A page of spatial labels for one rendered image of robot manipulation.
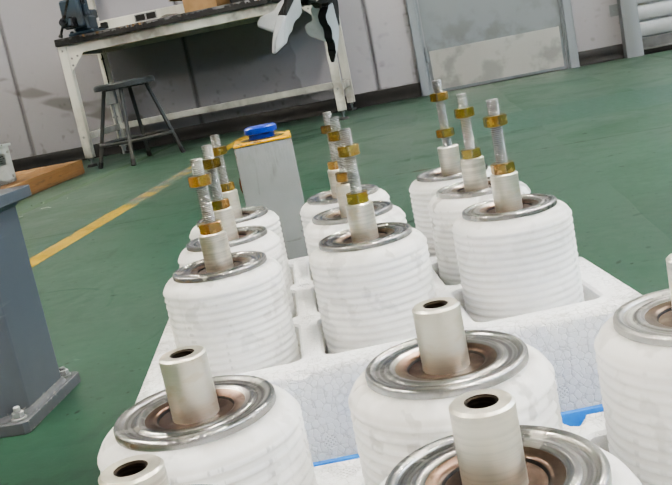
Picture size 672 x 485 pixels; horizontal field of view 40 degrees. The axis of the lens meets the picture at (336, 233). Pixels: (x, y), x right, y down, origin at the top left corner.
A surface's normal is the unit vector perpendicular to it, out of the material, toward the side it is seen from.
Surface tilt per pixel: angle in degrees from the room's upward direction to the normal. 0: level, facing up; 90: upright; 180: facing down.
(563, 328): 90
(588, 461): 4
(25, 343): 90
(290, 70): 90
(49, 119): 90
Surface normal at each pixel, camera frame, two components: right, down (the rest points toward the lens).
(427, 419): -0.37, -0.31
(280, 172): 0.07, 0.18
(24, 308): 0.98, -0.17
